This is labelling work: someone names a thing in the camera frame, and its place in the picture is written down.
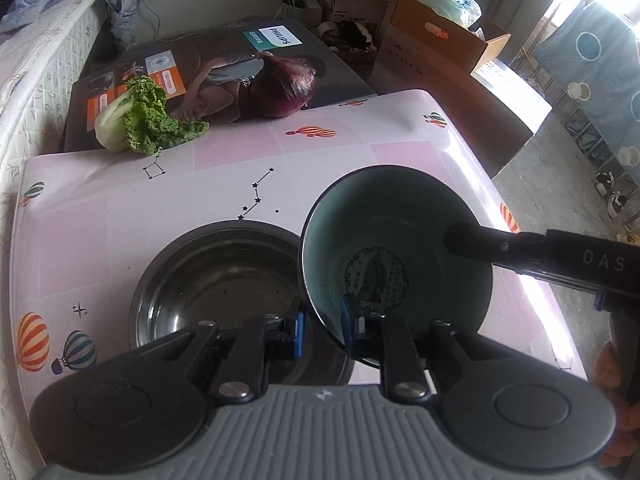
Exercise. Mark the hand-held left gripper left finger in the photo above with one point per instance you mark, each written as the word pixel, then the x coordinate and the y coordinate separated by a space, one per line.
pixel 299 340

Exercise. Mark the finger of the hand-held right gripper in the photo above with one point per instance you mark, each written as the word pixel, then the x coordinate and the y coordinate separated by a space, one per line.
pixel 480 242

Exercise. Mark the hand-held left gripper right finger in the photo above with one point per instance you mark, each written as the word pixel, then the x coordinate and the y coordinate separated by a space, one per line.
pixel 347 331

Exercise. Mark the teal ceramic bowl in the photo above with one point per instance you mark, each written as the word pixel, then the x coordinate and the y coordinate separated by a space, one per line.
pixel 390 220

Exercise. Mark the deep steel bowl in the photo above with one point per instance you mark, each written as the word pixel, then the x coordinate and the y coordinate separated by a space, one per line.
pixel 200 270

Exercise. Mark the person's right hand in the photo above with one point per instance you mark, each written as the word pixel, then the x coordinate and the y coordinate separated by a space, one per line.
pixel 607 370

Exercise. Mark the black and white shoe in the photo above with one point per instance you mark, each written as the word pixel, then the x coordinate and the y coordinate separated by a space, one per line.
pixel 616 204
pixel 605 182

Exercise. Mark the grey box with white label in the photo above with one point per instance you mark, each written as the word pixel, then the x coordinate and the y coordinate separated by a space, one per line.
pixel 510 105

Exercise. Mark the blue printed hanging blanket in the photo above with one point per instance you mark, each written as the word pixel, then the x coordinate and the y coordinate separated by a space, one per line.
pixel 595 75

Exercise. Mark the open brown cardboard box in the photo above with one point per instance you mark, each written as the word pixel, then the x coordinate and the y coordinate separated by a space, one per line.
pixel 415 45

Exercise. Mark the pink printed tablecloth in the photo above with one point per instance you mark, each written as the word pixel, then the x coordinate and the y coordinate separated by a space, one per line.
pixel 100 220

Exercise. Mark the pale green plastic bag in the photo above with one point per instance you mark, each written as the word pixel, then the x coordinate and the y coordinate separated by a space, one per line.
pixel 445 0

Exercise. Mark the napa cabbage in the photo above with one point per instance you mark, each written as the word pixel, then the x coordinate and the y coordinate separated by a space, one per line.
pixel 145 110

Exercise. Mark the grey printed appliance box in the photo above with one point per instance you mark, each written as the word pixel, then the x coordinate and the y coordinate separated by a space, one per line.
pixel 225 60

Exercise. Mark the white mattress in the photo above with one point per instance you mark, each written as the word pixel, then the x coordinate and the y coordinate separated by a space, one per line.
pixel 30 75

